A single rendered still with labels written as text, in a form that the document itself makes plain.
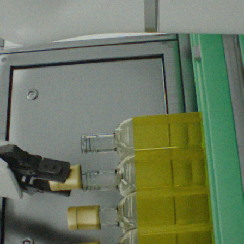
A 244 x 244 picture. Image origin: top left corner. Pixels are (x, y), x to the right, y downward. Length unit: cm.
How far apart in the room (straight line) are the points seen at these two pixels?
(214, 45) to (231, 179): 20
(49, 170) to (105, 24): 42
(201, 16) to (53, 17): 12
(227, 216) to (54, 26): 34
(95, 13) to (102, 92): 65
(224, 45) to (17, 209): 44
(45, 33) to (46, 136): 61
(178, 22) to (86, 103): 65
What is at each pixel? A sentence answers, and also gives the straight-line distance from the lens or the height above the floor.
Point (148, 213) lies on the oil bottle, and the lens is 94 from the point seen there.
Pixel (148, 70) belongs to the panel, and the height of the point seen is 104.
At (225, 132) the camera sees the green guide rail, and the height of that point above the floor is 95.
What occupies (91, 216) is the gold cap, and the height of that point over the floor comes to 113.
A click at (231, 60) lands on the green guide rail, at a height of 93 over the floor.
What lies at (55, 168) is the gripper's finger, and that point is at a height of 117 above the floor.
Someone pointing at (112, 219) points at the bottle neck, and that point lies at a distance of 96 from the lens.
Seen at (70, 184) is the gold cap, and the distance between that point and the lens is 97.
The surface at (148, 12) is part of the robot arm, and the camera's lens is 57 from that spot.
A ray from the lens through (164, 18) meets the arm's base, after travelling 57.
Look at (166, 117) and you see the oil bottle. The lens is 100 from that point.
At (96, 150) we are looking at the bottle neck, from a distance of 101.
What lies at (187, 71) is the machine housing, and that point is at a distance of 128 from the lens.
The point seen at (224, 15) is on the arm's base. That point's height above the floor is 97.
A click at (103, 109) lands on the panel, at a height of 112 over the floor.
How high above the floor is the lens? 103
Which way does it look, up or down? 3 degrees up
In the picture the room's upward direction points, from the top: 94 degrees counter-clockwise
